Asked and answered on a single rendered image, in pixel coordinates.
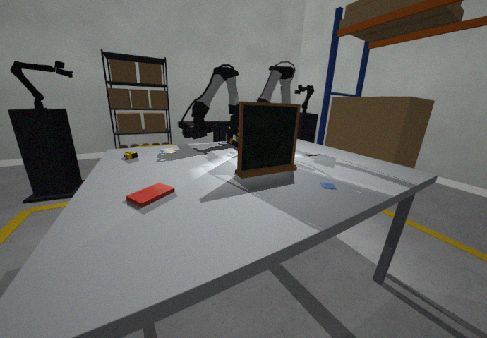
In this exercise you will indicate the red flat block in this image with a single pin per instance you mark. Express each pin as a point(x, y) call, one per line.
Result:
point(150, 194)

